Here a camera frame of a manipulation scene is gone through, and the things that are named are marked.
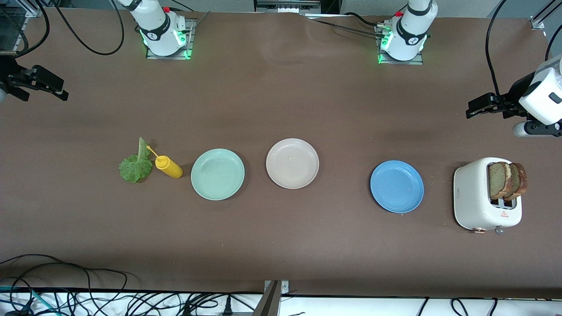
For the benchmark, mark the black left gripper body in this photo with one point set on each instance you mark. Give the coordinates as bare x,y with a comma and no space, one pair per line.
514,99

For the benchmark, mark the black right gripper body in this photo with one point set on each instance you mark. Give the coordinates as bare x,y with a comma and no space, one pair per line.
9,75

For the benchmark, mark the brown bread slice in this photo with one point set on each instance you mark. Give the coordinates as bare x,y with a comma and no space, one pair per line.
498,180
520,180

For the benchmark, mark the green lettuce leaf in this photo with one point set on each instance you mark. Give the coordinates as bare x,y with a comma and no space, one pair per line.
134,169

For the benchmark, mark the yellow mustard squeeze bottle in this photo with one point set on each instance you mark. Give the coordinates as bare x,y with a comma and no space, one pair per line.
169,166

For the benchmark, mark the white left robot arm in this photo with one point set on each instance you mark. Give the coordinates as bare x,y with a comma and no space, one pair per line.
412,30

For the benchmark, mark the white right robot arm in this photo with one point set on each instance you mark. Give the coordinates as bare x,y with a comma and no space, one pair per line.
158,30

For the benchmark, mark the blue plate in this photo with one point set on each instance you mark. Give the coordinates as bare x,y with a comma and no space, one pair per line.
397,186

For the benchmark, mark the mint green plate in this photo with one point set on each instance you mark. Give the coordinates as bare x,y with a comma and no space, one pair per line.
217,174

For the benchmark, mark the beige plate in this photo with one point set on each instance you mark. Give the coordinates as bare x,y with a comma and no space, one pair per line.
292,163

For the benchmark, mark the white two-slot toaster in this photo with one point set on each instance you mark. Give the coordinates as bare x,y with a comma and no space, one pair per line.
472,197

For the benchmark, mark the black equipment box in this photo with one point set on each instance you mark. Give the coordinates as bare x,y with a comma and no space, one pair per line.
287,5

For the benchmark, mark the black power plug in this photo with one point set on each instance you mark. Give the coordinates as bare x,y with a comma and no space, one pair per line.
227,307

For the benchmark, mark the aluminium profile rail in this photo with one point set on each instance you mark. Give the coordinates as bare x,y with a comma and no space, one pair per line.
538,22
30,12

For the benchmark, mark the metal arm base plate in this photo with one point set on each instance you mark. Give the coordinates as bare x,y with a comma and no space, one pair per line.
401,62
189,44

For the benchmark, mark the grey metal mount bracket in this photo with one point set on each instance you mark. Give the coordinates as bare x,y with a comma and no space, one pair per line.
270,303

